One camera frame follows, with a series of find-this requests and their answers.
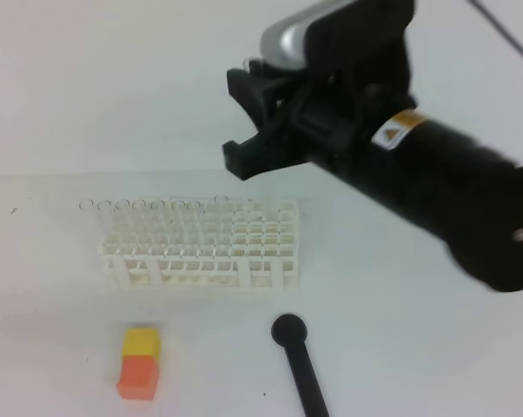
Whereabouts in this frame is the clear test tube in rack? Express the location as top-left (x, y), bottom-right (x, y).
top-left (149, 200), bottom-right (165, 228)
top-left (96, 200), bottom-right (113, 229)
top-left (171, 200), bottom-right (188, 224)
top-left (187, 201), bottom-right (205, 228)
top-left (113, 199), bottom-right (132, 228)
top-left (131, 199), bottom-right (149, 228)
top-left (78, 199), bottom-right (95, 211)

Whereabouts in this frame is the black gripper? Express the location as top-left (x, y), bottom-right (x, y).
top-left (222, 1), bottom-right (416, 181)

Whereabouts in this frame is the yellow block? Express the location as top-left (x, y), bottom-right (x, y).
top-left (122, 328), bottom-right (161, 361)

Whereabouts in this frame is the orange block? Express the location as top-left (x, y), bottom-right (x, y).
top-left (116, 355), bottom-right (159, 401)

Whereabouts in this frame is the black round-headed stand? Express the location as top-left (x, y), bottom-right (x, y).
top-left (271, 314), bottom-right (329, 417)

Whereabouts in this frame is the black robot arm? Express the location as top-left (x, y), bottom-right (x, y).
top-left (222, 0), bottom-right (523, 292)

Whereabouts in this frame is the white test tube rack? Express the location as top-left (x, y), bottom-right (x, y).
top-left (98, 197), bottom-right (300, 292)

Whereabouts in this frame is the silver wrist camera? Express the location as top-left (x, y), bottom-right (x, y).
top-left (260, 0), bottom-right (354, 71)

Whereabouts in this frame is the clear glass test tube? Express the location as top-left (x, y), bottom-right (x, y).
top-left (214, 195), bottom-right (232, 227)

